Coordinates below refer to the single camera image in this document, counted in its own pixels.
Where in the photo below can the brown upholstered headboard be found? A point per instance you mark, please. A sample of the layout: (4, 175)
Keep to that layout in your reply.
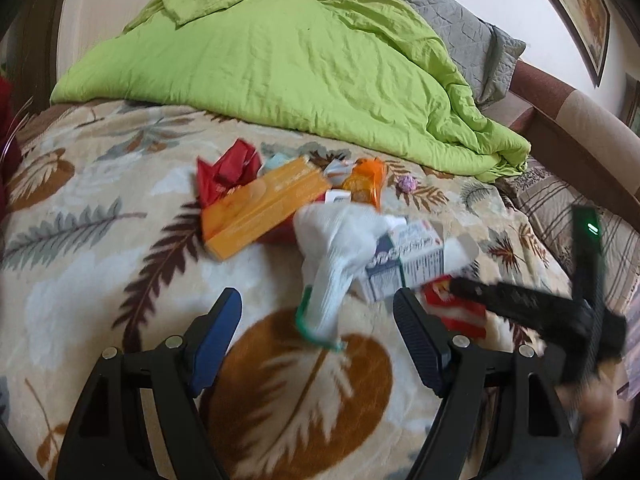
(590, 110)

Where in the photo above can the red garment with beige lining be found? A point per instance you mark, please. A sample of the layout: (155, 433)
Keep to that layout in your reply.
(7, 110)

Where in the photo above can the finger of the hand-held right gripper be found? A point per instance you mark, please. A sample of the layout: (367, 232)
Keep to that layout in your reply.
(515, 305)

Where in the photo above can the grey quilted pillow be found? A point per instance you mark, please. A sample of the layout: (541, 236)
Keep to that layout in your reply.
(450, 15)

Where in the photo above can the leaf print blanket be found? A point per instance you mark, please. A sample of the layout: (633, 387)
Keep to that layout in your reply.
(100, 260)

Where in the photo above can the light blue wipes packet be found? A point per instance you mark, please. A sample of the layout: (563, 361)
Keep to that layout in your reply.
(274, 164)

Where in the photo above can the red foil wrapper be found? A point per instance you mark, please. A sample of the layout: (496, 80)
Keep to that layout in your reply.
(225, 170)

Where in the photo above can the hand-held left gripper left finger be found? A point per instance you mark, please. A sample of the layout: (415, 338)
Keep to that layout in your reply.
(215, 340)

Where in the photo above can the white and blue medicine box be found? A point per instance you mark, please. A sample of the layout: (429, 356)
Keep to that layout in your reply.
(415, 255)

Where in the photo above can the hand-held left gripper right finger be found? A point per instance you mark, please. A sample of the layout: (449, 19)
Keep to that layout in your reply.
(415, 335)

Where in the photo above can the red and yellow snack packet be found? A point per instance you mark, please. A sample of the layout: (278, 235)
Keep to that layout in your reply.
(455, 317)

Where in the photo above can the green duvet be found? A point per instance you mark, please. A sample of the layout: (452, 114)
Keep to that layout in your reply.
(300, 60)

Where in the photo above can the striped pillow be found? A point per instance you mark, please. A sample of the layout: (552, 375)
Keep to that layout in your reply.
(550, 205)

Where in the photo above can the white plastic bag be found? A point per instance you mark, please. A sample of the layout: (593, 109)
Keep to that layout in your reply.
(340, 240)

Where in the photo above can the long orange carton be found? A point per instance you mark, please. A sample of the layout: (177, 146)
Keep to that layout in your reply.
(255, 210)

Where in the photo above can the red cigarette box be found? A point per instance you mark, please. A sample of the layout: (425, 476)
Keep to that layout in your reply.
(277, 234)

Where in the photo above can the wooden door with glass pane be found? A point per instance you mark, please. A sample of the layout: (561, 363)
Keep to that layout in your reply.
(35, 50)

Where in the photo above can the framed wall picture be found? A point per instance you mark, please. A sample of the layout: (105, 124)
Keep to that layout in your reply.
(575, 5)

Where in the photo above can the person's right forearm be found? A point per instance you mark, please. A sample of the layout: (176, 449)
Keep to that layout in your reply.
(597, 412)

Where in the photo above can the orange plastic packet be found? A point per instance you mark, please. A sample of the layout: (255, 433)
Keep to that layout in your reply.
(365, 180)

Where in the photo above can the pink crumpled paper ball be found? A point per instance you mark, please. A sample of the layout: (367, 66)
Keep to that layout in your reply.
(406, 184)

